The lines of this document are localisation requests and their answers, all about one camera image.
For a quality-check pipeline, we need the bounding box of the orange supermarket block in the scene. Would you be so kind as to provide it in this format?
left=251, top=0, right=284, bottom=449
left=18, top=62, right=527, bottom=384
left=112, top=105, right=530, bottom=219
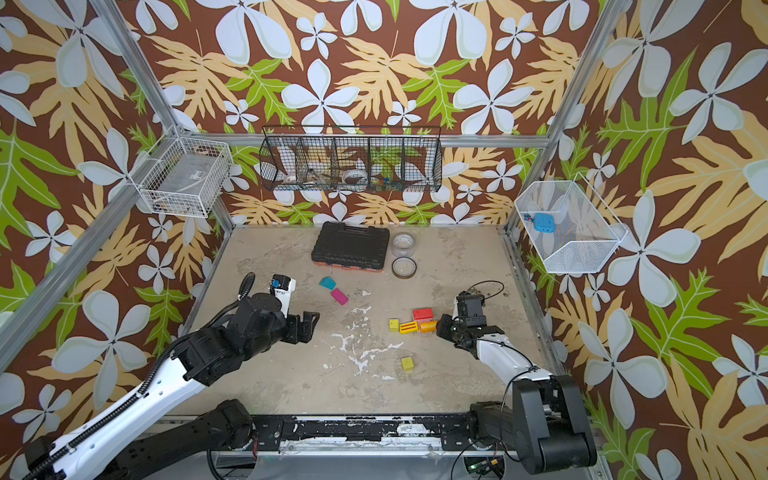
left=419, top=321, right=438, bottom=333

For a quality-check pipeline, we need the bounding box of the red block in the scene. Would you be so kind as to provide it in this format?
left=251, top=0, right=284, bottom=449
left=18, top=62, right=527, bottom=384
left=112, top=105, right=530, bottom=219
left=412, top=308, right=434, bottom=322

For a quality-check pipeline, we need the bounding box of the yellow striped block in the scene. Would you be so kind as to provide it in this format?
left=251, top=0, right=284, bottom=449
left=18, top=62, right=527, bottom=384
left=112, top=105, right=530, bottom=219
left=399, top=321, right=420, bottom=335

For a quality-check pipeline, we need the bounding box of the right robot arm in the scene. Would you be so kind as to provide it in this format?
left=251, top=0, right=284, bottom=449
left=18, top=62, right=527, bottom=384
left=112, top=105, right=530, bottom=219
left=436, top=291, right=598, bottom=475

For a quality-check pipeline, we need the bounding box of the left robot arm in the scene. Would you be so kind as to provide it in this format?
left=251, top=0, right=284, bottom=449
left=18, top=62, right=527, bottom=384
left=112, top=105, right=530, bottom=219
left=25, top=293, right=320, bottom=479

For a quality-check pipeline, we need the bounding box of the magenta block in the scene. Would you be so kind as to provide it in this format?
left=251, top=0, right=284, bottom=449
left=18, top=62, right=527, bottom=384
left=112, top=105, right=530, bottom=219
left=331, top=288, right=349, bottom=305

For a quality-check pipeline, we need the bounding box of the teal block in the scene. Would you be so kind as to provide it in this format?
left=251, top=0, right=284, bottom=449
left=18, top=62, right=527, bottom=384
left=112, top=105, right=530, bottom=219
left=319, top=276, right=336, bottom=290

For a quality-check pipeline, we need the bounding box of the brown tape roll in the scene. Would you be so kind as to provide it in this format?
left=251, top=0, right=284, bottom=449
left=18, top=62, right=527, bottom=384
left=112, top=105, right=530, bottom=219
left=391, top=256, right=418, bottom=279

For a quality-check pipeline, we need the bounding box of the clear tape roll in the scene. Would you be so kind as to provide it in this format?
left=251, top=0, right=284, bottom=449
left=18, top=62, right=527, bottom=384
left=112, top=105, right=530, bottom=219
left=390, top=233, right=417, bottom=258

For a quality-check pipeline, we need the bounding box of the black tool case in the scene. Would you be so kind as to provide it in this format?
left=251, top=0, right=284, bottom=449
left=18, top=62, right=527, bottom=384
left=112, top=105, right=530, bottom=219
left=311, top=222, right=390, bottom=272

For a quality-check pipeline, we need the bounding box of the blue object in basket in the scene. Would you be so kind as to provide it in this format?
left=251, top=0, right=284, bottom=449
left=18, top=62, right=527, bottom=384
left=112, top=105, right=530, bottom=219
left=531, top=213, right=557, bottom=234

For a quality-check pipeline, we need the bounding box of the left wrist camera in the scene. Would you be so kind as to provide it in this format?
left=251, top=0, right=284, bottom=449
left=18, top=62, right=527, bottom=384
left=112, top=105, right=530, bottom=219
left=270, top=274, right=297, bottom=316

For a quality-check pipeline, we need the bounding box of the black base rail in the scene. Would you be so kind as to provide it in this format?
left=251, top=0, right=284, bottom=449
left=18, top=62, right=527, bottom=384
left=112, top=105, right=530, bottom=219
left=252, top=413, right=476, bottom=453

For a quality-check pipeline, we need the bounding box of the white wire basket right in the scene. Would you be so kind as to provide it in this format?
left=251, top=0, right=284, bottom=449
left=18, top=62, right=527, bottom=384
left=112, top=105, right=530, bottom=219
left=515, top=180, right=628, bottom=276

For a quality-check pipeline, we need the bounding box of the white wire basket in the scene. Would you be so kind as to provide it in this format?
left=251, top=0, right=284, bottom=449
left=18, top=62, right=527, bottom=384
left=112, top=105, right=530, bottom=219
left=515, top=180, right=628, bottom=276
left=136, top=137, right=233, bottom=218

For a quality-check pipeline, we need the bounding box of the black wire basket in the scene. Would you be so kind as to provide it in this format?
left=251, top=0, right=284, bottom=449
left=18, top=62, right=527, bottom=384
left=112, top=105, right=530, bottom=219
left=256, top=126, right=444, bottom=192

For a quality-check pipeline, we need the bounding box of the white wire basket left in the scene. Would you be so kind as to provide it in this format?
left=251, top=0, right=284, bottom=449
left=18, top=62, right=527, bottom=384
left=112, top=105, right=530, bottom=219
left=136, top=137, right=233, bottom=218

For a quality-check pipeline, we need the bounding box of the aluminium frame post left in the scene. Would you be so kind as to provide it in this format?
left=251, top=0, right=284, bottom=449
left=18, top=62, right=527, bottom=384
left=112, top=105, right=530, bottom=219
left=0, top=125, right=181, bottom=373

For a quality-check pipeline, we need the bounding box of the aluminium frame post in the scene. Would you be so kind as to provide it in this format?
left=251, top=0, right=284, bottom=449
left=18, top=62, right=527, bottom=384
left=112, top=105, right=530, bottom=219
left=0, top=125, right=181, bottom=373
left=503, top=0, right=631, bottom=235

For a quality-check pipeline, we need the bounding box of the aluminium frame post right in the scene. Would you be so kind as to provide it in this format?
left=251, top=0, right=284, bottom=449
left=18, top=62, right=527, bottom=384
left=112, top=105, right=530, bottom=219
left=503, top=0, right=631, bottom=235

